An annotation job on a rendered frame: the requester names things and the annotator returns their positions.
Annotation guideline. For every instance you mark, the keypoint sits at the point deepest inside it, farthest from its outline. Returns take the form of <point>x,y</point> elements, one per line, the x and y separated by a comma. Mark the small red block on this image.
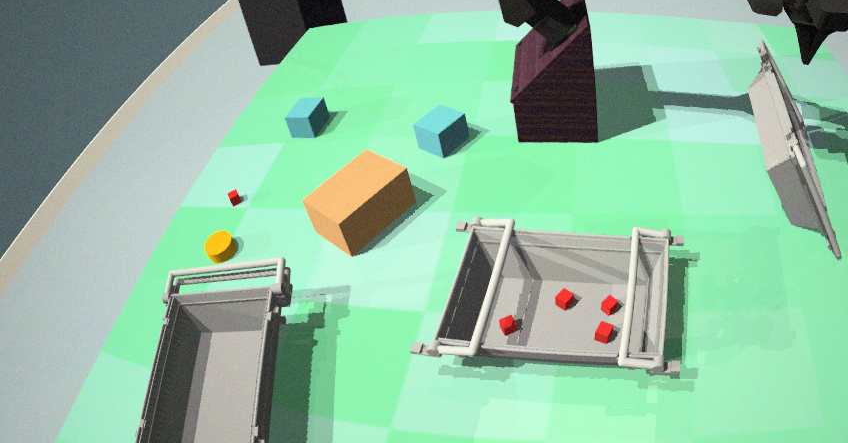
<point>234,197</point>
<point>564,299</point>
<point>609,305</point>
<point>603,332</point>
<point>508,325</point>

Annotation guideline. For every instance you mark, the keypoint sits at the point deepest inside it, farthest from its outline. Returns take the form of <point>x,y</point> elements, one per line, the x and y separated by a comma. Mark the yellow cylinder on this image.
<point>220,246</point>

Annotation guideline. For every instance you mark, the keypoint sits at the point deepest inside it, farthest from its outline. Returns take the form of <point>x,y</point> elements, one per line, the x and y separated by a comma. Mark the light blue cube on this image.
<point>441,131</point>
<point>307,118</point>

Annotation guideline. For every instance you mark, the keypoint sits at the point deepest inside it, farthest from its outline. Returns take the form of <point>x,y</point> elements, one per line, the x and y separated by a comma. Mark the orange block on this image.
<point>359,201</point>

